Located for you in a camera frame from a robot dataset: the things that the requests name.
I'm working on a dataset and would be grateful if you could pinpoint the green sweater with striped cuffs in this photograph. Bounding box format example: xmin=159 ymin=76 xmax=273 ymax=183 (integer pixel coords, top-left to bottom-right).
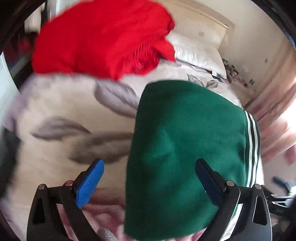
xmin=125 ymin=80 xmax=264 ymax=240

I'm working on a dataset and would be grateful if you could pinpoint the black device on floor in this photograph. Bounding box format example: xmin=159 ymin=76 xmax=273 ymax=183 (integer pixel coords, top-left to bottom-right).
xmin=262 ymin=176 xmax=295 ymax=220

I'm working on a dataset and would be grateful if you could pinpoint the lilac leaf-print bed blanket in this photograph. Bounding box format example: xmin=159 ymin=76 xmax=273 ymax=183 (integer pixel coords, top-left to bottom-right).
xmin=1 ymin=61 xmax=240 ymax=240

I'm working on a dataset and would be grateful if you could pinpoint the pink window curtain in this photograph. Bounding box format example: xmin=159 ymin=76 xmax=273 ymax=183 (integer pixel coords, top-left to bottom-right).
xmin=246 ymin=51 xmax=295 ymax=162

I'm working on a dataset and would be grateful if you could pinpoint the white pillow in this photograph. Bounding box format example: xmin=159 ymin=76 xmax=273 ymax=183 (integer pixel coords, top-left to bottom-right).
xmin=166 ymin=31 xmax=227 ymax=79

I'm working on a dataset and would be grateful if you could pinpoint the red knitted garment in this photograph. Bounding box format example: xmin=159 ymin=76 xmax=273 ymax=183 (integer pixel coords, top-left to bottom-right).
xmin=32 ymin=1 xmax=175 ymax=80

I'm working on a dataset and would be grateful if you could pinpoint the cream bed headboard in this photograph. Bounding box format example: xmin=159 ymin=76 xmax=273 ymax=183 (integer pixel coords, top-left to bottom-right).
xmin=159 ymin=1 xmax=234 ymax=51

